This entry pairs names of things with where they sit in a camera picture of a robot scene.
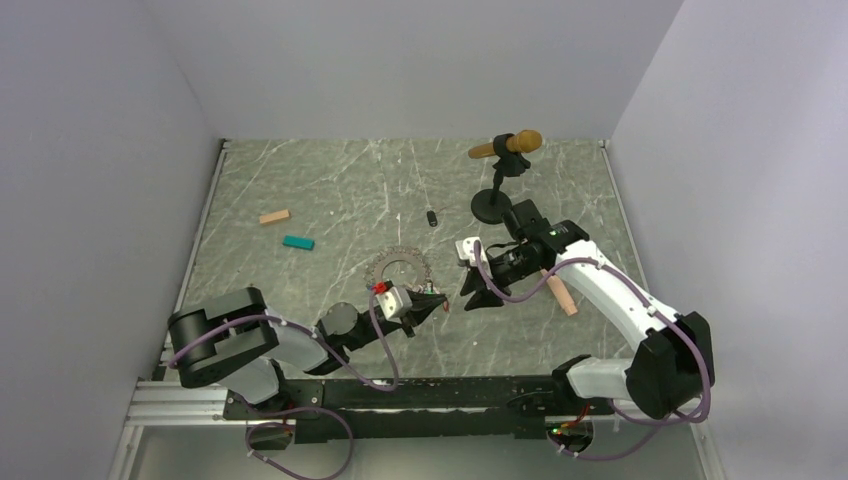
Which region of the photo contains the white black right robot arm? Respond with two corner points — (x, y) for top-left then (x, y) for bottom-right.
(455, 200), (715, 425)

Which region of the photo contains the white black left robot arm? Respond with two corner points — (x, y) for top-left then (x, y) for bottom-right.
(167, 282), (447, 420)

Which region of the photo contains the black microphone stand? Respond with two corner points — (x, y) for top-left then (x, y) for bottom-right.
(470, 152), (531, 225)

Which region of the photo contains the black tag key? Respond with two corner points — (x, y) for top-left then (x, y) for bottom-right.
(426, 207), (445, 228)

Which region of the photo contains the teal block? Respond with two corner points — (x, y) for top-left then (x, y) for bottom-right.
(282, 235), (316, 251)

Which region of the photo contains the gold microphone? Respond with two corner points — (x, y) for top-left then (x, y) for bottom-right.
(468, 130), (543, 159)

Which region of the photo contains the tan wooden block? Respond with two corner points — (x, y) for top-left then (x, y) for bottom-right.
(259, 209), (291, 226)

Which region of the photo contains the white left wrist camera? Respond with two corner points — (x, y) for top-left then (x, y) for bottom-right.
(373, 281), (412, 320)

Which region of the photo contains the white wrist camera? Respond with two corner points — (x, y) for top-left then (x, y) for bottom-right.
(455, 236), (489, 269)
(373, 281), (412, 320)

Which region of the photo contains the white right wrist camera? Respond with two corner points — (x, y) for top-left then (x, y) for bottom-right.
(455, 236), (489, 269)

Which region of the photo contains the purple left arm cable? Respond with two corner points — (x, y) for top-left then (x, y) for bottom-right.
(168, 307), (400, 392)

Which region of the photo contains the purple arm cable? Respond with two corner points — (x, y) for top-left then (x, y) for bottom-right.
(471, 241), (713, 463)
(168, 307), (400, 392)

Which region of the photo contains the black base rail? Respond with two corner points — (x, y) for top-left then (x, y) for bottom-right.
(223, 375), (612, 444)

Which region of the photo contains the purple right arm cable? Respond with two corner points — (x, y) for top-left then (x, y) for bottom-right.
(471, 241), (713, 463)

